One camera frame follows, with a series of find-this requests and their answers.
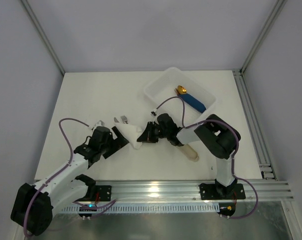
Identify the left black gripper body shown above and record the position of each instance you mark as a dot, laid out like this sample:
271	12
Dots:
113	144

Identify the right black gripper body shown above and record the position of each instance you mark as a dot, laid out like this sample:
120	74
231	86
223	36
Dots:
153	131

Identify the white paper napkin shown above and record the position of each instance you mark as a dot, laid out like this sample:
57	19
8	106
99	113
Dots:
131	133

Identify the silver fork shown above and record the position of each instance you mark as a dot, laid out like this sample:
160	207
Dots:
124	119

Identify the oval wooden cutlery tray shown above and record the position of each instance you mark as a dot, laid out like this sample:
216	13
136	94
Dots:
189	153

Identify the white plastic basket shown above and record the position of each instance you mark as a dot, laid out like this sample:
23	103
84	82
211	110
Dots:
161	92

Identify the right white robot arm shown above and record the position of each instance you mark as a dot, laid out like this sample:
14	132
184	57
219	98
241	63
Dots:
218	137

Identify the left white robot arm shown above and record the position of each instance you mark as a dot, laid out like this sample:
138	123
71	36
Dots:
36	204

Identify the gold cutlery in roll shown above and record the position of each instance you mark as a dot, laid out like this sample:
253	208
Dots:
180	90

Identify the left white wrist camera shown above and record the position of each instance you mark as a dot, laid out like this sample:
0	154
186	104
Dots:
100	123

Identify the white slotted cable duct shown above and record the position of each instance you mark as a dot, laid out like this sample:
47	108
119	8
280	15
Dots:
147	208

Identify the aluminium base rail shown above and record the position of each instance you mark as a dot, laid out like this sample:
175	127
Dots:
191	190

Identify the right aluminium side rail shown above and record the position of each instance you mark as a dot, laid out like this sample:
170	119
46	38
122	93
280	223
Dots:
259	144

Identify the right aluminium frame post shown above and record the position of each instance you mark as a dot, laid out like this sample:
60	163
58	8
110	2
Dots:
263	33

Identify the aluminium frame post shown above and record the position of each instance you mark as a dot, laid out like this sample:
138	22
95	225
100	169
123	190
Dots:
263	33
42	35

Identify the left aluminium frame post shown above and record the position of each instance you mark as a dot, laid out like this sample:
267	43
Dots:
42	35

